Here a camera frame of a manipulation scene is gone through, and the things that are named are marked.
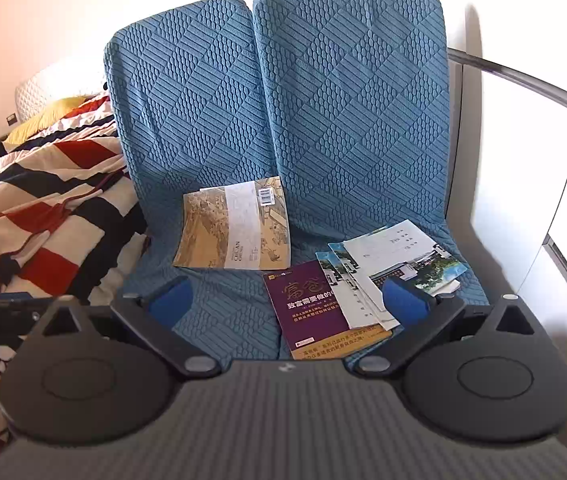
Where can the yellow pillow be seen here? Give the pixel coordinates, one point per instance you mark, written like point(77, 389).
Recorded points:
point(38, 120)

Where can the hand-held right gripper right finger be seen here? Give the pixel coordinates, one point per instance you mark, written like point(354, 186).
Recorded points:
point(406, 302)

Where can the red black striped fleece blanket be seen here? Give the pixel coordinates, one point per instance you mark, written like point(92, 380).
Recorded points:
point(53, 200)

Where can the purple cover book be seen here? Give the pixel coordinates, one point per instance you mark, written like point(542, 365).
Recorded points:
point(303, 310)

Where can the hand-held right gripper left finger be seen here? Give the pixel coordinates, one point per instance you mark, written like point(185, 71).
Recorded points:
point(171, 300)

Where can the wall socket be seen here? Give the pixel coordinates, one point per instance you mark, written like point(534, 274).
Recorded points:
point(11, 119)

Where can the blue textured sofa seat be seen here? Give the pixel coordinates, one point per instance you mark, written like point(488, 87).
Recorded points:
point(363, 110)
point(188, 110)

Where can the striped cotton bed quilt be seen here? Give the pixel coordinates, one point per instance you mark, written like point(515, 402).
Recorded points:
point(63, 127)

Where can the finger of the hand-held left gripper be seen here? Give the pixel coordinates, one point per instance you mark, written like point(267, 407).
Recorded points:
point(23, 304)

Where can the white quilted headboard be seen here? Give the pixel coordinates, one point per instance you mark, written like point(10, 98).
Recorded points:
point(53, 85)

